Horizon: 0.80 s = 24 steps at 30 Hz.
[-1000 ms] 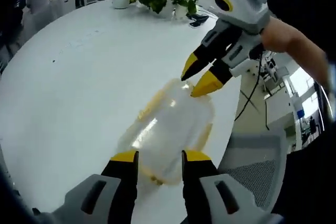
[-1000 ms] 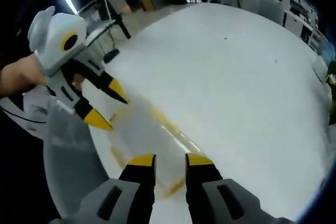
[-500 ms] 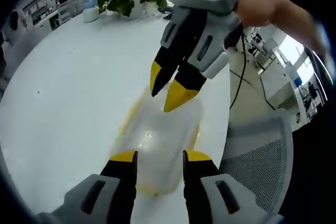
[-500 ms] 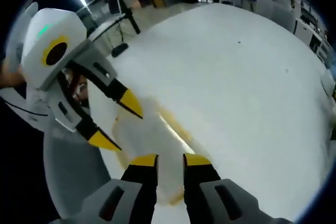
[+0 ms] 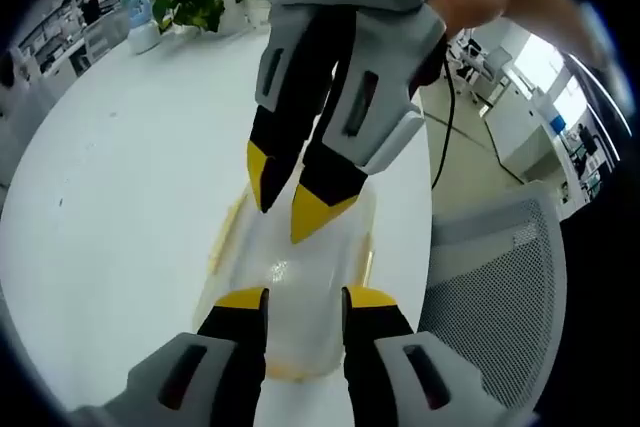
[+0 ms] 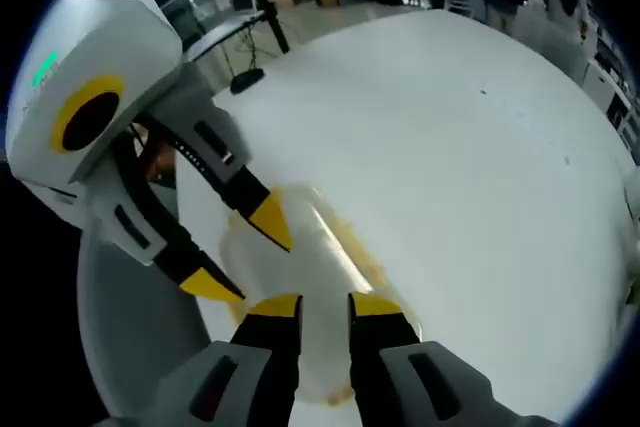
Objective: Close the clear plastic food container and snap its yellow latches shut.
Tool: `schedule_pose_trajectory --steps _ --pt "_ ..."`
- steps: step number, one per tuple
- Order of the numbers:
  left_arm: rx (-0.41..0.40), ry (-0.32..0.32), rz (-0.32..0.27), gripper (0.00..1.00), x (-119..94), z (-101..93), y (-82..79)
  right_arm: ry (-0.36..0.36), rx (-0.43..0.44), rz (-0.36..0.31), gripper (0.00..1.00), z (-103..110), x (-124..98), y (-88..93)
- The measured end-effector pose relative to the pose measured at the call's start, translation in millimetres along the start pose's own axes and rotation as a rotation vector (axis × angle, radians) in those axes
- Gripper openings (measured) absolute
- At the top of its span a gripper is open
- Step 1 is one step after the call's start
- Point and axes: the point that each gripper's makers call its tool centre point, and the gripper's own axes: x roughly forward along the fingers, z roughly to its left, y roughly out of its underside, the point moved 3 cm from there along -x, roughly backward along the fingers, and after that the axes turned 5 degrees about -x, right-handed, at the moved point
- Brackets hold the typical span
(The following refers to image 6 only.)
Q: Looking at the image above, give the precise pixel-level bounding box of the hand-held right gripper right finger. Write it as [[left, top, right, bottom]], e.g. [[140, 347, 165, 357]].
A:
[[347, 291, 562, 427]]

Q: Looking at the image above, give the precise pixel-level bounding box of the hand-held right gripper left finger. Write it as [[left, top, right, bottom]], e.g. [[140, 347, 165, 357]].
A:
[[94, 292, 305, 427]]

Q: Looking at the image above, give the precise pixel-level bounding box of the black oval desk object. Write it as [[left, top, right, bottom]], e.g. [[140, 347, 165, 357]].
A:
[[229, 67, 266, 95]]

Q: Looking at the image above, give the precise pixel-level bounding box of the grey mesh office chair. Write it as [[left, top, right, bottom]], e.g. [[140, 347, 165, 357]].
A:
[[76, 230, 212, 421]]

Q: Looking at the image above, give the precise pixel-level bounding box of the desk with black legs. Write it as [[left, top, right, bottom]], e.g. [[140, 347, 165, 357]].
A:
[[182, 9, 292, 66]]

